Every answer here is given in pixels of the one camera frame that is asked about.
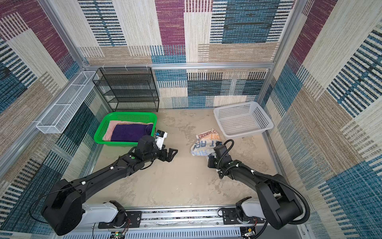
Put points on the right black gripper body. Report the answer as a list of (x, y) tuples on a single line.
[(213, 162)]

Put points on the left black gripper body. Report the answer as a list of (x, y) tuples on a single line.
[(158, 154)]

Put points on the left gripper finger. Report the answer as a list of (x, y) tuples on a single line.
[(169, 157), (173, 151)]

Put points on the white printed towel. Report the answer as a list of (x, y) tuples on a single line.
[(205, 142)]

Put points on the purple towel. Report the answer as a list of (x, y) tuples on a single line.
[(130, 132)]

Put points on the pink towel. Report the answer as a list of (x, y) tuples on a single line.
[(112, 125)]

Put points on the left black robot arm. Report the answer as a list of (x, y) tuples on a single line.
[(63, 206)]

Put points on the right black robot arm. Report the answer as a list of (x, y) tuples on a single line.
[(280, 203)]

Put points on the green plastic basket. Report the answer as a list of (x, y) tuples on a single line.
[(147, 118)]

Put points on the white plastic basket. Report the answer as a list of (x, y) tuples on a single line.
[(242, 120)]

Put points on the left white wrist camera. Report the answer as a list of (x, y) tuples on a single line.
[(160, 136)]

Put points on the aluminium front rail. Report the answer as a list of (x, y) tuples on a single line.
[(106, 212)]

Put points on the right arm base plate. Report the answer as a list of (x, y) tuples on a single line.
[(233, 216)]

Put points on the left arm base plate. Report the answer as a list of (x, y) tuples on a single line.
[(123, 220)]

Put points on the black wire shelf rack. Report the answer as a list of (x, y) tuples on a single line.
[(128, 89)]

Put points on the white slotted cable duct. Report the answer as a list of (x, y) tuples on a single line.
[(197, 233)]

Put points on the white wire wall basket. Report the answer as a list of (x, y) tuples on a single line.
[(63, 110)]

